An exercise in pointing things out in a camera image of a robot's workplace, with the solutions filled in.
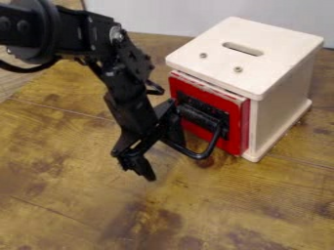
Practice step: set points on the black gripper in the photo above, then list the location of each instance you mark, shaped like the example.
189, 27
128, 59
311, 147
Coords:
145, 124

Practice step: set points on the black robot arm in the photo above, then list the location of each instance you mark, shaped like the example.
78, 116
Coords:
42, 33

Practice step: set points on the red drawer front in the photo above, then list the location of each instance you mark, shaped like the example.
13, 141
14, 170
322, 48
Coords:
204, 105

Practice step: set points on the white wooden drawer box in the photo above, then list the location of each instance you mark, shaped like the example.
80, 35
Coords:
263, 63

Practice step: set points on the black metal drawer handle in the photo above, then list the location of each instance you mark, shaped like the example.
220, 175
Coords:
195, 143

